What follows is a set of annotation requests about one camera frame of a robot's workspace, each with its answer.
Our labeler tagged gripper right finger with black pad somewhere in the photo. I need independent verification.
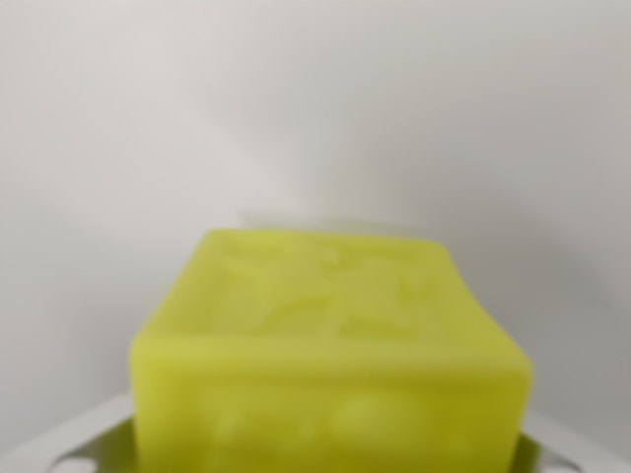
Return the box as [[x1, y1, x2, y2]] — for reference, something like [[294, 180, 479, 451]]
[[512, 408, 631, 473]]

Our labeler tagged yellow cube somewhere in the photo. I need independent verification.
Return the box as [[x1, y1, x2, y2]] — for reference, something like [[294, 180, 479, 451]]
[[128, 228, 534, 473]]

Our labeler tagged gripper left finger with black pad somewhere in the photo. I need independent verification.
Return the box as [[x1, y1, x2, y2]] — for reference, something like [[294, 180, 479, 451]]
[[0, 392, 142, 473]]

